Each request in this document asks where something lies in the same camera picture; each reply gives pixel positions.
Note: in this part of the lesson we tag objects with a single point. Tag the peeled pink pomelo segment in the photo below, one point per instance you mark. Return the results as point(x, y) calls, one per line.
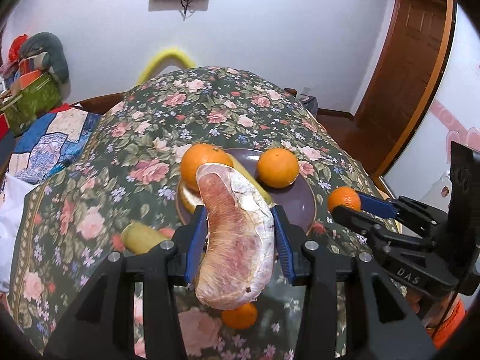
point(239, 259)

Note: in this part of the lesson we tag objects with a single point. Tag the brown wooden door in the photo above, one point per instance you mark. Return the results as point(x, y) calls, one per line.
point(404, 79)

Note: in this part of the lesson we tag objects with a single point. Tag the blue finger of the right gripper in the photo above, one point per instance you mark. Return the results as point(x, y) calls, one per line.
point(356, 221)
point(384, 209)

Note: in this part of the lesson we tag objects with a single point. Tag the floral dark green tablecloth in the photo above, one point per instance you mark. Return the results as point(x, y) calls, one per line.
point(130, 168)

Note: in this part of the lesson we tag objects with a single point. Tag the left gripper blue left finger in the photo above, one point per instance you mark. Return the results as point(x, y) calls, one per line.
point(189, 240)

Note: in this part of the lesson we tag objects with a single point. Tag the right hand on handle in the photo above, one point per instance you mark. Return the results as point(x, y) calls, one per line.
point(432, 313)

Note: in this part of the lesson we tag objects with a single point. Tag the small tangerine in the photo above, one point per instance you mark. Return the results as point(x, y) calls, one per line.
point(241, 318)
point(344, 196)

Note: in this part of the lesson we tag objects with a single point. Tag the large orange left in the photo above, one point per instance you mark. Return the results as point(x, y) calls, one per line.
point(196, 156)

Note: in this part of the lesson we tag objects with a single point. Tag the yellow chair back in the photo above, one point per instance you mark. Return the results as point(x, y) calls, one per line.
point(167, 57)

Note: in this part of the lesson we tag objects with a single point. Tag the grey plush toy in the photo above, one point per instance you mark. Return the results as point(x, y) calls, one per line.
point(48, 53)

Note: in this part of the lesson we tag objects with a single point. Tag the blue patchwork quilt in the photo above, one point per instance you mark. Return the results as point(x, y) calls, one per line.
point(52, 143)

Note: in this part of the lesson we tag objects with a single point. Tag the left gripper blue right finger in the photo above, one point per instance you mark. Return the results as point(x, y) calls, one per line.
point(289, 239)

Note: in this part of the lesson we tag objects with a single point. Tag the dark purple round plate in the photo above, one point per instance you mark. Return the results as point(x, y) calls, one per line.
point(298, 200)

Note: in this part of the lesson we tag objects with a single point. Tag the orange with sticker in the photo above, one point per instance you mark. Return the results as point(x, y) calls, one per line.
point(277, 168)

